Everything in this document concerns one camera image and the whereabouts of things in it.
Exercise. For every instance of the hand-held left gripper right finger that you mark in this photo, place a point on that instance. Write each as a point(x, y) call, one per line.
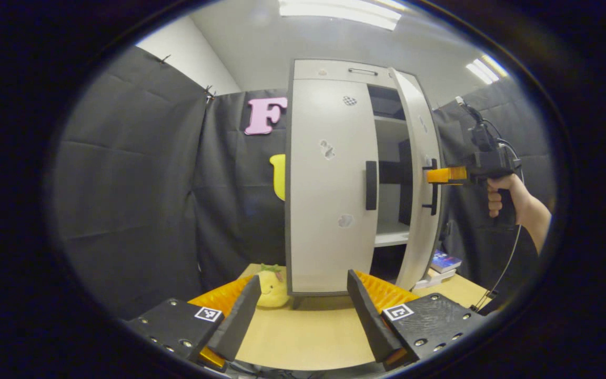
point(369, 316)

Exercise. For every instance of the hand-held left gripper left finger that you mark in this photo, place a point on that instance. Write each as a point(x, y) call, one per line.
point(240, 318)

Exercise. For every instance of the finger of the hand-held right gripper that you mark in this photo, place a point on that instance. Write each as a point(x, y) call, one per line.
point(447, 175)

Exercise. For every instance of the cabinet door with grey stickers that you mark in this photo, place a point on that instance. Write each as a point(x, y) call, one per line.
point(420, 142)

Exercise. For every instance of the beige double-door shoe cabinet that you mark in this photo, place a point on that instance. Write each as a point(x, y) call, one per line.
point(391, 234)

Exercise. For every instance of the cabinet door with checkered sticker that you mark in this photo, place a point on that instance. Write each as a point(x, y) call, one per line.
point(324, 184)

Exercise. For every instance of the beige cabinet top drawer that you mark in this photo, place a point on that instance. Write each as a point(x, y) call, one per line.
point(334, 69)

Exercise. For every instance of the yellow pineapple plush toy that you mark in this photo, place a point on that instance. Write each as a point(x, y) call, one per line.
point(272, 289)

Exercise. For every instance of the white book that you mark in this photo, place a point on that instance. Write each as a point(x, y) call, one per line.
point(432, 279)

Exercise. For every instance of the blue book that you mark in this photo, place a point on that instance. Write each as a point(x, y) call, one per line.
point(445, 261)

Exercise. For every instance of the small ceiling light panel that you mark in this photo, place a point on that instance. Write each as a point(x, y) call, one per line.
point(487, 68)

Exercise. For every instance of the black backdrop cloth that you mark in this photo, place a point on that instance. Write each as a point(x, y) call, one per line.
point(134, 184)

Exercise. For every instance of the large ceiling light panel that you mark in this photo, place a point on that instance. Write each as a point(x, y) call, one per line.
point(340, 10)

